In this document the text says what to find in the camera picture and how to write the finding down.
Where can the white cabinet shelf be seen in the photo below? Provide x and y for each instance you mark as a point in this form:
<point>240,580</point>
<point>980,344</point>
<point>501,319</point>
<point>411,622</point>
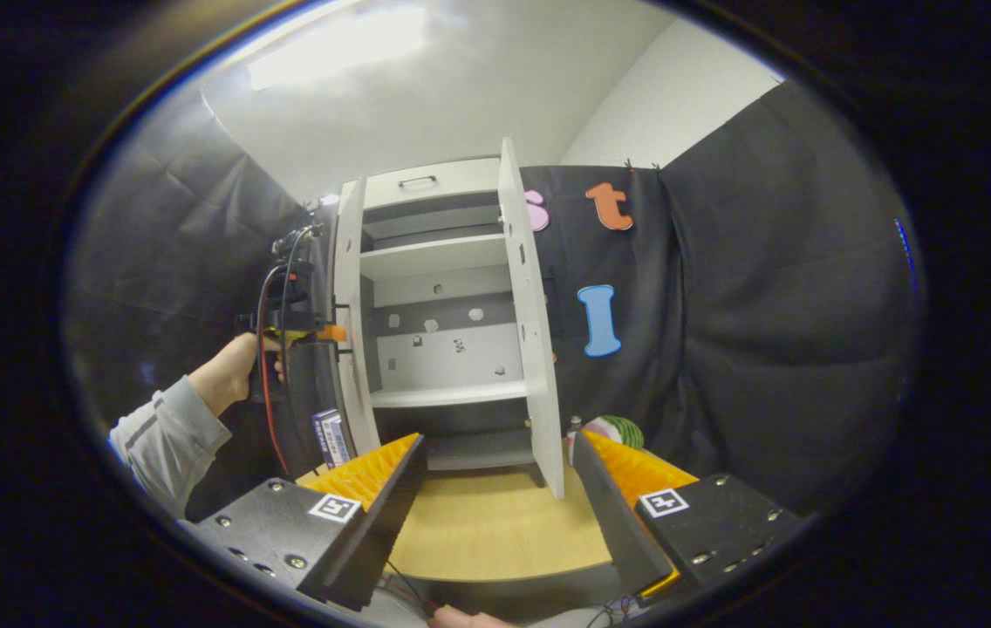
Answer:
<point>434,257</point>
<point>452,395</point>

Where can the cabinet door with camera sticker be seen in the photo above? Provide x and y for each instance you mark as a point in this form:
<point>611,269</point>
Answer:
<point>354,349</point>

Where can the white book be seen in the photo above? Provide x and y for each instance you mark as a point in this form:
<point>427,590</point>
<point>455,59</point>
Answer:
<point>338,436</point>

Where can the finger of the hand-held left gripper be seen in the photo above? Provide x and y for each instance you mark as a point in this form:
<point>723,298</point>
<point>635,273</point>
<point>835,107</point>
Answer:
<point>331,332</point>

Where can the cabinet door with headphone sticker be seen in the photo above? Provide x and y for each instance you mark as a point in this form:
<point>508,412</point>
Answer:
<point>535,349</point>

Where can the dark blue book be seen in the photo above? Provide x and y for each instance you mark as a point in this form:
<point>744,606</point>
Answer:
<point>321,440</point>

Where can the grey double-door shoe cabinet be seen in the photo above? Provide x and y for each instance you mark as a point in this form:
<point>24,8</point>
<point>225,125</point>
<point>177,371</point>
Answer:
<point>443,358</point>

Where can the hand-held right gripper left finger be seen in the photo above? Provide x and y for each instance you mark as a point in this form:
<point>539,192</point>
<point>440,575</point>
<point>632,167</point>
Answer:
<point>382,532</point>

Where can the black binder clip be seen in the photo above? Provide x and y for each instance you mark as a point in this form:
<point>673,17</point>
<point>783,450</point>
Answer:
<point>642,164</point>

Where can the black backdrop cloth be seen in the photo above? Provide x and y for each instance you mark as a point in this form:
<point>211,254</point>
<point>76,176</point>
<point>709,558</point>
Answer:
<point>766,305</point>

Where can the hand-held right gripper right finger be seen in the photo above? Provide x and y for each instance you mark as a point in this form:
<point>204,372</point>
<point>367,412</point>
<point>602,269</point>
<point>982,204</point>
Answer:
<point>613,523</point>

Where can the toy watermelon slice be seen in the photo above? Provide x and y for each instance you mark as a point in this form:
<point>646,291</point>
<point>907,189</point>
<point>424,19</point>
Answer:
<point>622,429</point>

